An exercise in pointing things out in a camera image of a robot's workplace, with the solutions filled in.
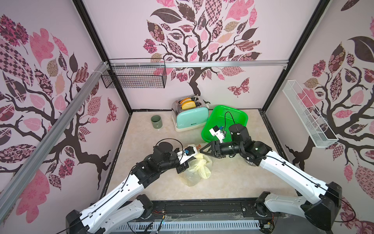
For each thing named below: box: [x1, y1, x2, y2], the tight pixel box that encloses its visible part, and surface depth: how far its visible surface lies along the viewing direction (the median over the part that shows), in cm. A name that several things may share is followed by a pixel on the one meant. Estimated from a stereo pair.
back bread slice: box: [180, 97, 192, 106], surface depth 102 cm
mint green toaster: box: [171, 95, 209, 132], surface depth 103 cm
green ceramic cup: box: [150, 114, 163, 130], surface depth 109 cm
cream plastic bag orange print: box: [181, 152, 213, 187], surface depth 66 cm
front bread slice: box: [181, 100, 197, 110], surface depth 100 cm
